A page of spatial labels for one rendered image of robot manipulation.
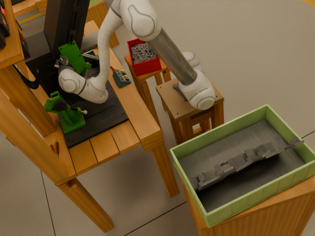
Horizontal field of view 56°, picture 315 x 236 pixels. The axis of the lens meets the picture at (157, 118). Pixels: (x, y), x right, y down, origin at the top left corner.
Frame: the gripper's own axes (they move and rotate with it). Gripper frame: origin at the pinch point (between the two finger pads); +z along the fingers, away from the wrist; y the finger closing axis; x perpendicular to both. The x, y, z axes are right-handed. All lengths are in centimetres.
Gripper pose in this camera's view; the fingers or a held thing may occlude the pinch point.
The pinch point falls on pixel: (63, 61)
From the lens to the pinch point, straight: 201.4
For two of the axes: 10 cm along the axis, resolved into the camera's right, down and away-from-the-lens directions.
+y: -8.4, -2.4, -4.9
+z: -3.4, -4.7, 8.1
